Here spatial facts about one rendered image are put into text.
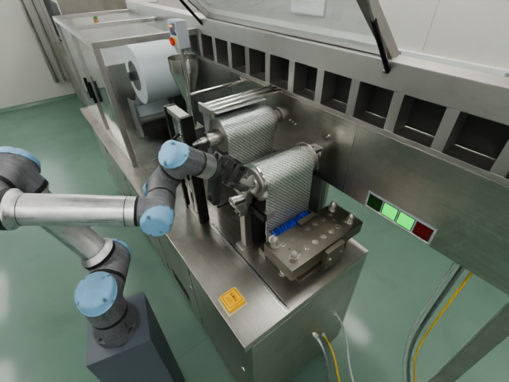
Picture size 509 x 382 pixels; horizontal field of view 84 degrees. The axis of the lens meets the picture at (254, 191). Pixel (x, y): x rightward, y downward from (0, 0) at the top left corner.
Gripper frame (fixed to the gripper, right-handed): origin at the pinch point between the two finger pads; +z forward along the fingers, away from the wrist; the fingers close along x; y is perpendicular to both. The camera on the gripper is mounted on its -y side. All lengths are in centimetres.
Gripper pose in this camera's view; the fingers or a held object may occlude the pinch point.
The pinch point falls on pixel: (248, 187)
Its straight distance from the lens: 100.7
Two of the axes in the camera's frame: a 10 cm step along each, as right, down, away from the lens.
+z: 6.2, 2.0, 7.6
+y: 5.0, -8.5, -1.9
